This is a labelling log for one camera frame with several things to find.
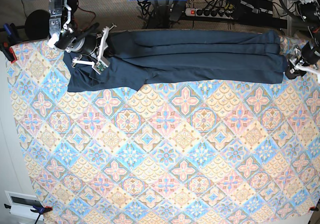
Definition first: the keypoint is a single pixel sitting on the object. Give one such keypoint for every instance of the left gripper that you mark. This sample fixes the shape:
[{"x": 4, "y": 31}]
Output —
[{"x": 304, "y": 60}]

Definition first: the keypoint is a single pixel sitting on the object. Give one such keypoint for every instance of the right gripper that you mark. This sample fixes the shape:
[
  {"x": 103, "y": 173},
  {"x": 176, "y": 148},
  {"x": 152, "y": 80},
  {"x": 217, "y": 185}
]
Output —
[{"x": 92, "y": 47}]

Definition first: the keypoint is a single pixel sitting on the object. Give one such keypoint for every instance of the dark navy t-shirt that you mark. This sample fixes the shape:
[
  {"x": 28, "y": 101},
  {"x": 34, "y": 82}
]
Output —
[{"x": 170, "y": 56}]

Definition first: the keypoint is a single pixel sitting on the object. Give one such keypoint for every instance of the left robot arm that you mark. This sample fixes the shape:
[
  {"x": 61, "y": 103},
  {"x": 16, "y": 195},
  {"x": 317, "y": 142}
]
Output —
[{"x": 306, "y": 13}]

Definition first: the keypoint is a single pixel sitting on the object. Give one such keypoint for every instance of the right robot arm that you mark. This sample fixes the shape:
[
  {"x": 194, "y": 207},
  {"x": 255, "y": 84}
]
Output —
[{"x": 62, "y": 17}]

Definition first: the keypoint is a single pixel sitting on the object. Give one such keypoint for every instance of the black round stool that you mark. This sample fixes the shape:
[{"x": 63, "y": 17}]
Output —
[{"x": 37, "y": 25}]

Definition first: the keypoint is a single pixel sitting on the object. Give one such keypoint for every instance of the white power strip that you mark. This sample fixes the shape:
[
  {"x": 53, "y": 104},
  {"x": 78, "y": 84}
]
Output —
[{"x": 198, "y": 12}]

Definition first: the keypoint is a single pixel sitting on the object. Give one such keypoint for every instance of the blue orange clamp top-left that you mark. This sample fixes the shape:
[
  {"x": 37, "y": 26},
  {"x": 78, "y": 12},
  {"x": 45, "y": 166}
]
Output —
[{"x": 6, "y": 47}]

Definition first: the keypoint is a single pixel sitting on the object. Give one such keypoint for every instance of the patterned colourful tablecloth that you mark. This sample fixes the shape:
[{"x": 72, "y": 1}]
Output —
[{"x": 209, "y": 152}]

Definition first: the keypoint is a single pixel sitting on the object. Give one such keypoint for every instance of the orange clamp bottom-right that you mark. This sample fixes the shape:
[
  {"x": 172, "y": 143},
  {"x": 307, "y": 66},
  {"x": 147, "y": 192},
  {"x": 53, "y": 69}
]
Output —
[{"x": 314, "y": 209}]

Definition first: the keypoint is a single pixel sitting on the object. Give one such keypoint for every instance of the blue orange clamp bottom-left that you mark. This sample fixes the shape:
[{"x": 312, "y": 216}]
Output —
[{"x": 40, "y": 209}]

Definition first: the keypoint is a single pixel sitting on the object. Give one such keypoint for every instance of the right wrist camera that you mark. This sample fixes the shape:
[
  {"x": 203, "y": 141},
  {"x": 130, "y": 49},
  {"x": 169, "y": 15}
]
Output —
[{"x": 99, "y": 67}]

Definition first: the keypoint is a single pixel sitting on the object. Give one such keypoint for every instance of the white wall vent panel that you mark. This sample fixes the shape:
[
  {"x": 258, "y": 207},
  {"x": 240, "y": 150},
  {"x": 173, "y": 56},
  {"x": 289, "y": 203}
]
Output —
[{"x": 22, "y": 204}]

